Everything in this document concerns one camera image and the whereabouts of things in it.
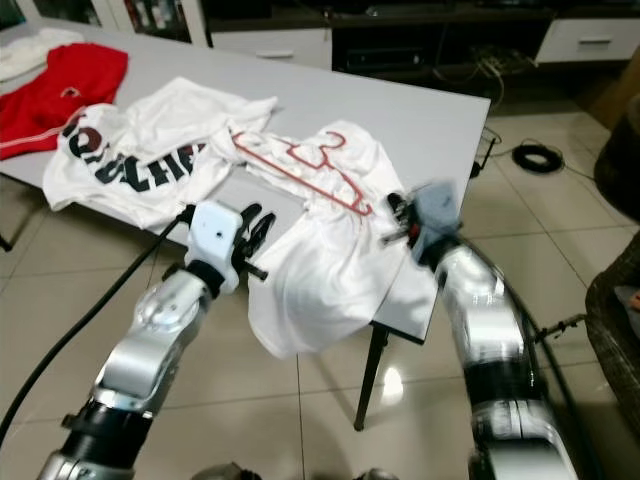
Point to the red shirt white trim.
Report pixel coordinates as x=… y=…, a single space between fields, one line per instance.
x=70 y=90

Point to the red plastic clothes hanger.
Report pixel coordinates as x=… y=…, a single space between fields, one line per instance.
x=360 y=208

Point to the plain white shirt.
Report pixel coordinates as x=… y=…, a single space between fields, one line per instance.
x=320 y=280

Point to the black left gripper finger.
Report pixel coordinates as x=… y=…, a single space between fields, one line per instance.
x=265 y=226
x=245 y=225

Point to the black table leg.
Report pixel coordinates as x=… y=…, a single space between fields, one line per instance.
x=12 y=243
x=370 y=380

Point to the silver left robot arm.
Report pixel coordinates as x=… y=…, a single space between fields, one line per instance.
x=170 y=320

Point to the cream white garment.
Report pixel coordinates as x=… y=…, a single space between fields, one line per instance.
x=35 y=55

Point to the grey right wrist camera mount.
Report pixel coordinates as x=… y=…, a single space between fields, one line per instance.
x=438 y=215

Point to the brown round armchair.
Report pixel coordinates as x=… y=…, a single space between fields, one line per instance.
x=625 y=170

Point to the dark TV cabinet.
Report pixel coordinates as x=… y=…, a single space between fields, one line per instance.
x=380 y=30

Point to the white glass door cabinet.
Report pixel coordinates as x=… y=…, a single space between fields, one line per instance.
x=200 y=20

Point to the brown cardboard box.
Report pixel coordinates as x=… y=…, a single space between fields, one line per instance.
x=620 y=95

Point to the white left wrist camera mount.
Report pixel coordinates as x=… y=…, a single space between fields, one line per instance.
x=215 y=235

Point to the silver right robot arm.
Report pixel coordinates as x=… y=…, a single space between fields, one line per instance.
x=485 y=320

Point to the black metal rack frame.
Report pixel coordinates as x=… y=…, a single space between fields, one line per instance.
x=560 y=328

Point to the white cabinet drawer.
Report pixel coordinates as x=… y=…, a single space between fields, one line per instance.
x=590 y=40
x=270 y=48

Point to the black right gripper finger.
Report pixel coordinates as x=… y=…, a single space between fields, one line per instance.
x=399 y=204
x=398 y=236

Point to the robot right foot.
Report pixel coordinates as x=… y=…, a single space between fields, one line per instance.
x=378 y=474

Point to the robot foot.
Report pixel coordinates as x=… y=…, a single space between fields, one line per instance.
x=245 y=472
x=378 y=474

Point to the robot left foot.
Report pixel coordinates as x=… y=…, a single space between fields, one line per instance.
x=245 y=472

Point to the black media player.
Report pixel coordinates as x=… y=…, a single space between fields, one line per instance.
x=385 y=58

